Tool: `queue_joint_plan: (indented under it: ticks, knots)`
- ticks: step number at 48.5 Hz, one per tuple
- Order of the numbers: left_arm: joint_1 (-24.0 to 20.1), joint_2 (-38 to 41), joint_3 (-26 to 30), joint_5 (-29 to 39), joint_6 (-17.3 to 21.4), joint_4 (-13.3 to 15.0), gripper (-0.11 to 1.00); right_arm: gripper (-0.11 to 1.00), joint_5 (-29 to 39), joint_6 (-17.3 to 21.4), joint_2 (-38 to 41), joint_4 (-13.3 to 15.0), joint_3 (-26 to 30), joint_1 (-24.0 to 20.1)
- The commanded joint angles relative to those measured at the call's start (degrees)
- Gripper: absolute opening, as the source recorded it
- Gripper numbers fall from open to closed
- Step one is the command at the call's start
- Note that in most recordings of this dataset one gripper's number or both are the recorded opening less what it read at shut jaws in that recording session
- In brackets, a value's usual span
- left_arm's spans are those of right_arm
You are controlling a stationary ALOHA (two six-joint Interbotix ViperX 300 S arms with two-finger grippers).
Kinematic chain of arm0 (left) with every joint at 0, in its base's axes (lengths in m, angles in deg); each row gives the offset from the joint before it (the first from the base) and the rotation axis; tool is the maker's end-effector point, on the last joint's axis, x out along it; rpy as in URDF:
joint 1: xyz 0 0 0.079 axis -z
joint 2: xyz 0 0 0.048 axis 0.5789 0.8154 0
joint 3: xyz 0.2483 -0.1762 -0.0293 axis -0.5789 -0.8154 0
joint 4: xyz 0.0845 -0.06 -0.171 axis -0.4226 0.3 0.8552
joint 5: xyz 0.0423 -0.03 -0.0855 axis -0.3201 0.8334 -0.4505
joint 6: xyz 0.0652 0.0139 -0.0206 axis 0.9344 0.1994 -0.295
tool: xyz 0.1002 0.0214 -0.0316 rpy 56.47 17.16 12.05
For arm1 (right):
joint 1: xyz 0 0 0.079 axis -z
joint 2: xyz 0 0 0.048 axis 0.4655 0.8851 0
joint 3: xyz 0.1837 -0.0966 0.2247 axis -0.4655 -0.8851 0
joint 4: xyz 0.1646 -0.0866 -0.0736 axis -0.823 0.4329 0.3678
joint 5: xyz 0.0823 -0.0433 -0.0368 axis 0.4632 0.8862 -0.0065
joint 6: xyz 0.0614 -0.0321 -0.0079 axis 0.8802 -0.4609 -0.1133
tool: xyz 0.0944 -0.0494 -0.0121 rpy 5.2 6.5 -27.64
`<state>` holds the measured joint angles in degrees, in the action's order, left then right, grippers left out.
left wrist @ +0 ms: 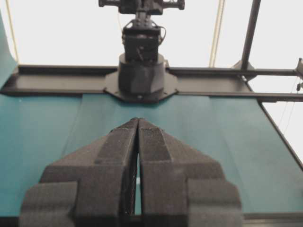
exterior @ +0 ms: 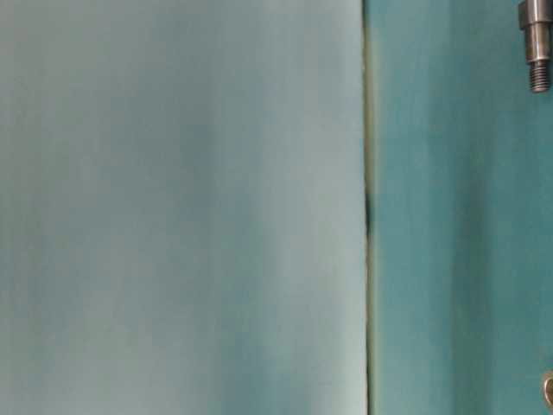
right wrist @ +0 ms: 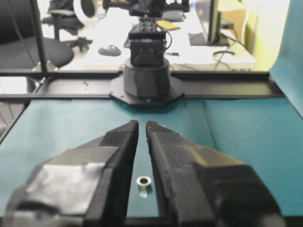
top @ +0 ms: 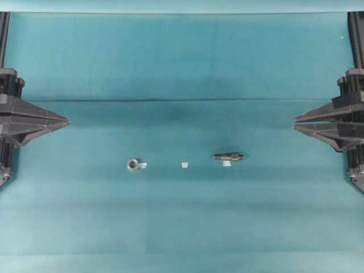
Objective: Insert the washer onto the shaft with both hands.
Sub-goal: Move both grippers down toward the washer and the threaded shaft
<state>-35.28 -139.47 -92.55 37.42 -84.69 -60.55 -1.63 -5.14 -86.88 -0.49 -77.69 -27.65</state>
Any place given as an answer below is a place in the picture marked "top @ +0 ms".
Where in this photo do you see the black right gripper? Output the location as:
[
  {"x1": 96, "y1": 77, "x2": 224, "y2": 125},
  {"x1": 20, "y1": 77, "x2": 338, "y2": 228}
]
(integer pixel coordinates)
[{"x1": 293, "y1": 67, "x2": 364, "y2": 183}]

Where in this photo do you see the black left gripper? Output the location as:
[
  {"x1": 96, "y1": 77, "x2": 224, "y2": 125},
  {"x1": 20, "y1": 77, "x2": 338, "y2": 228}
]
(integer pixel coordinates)
[{"x1": 0, "y1": 67, "x2": 71, "y2": 187}]

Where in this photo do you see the dark metal stepped shaft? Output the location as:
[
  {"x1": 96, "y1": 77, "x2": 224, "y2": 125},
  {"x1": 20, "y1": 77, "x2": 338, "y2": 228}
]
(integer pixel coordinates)
[{"x1": 213, "y1": 152, "x2": 244, "y2": 161}]

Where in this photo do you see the silver metal washer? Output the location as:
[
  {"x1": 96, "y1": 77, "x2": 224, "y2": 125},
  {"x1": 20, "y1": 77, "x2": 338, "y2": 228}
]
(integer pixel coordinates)
[{"x1": 127, "y1": 159, "x2": 140, "y2": 171}]

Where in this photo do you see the white tape piece near shaft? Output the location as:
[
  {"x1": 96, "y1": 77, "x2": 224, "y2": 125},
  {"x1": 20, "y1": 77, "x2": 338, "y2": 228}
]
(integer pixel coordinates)
[{"x1": 222, "y1": 161, "x2": 231, "y2": 167}]

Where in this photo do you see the black left frame rail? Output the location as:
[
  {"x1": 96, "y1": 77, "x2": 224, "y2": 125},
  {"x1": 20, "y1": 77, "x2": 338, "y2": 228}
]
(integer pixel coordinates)
[{"x1": 0, "y1": 12, "x2": 10, "y2": 69}]

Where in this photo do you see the black frame rail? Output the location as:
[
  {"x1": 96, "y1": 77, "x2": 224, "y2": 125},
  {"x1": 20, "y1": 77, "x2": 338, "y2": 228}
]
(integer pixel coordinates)
[
  {"x1": 348, "y1": 11, "x2": 364, "y2": 69},
  {"x1": 0, "y1": 12, "x2": 10, "y2": 69}
]

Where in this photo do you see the black right frame rail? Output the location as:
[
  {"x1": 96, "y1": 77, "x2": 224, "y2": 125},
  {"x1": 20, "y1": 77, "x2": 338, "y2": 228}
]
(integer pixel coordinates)
[{"x1": 348, "y1": 11, "x2": 364, "y2": 69}]

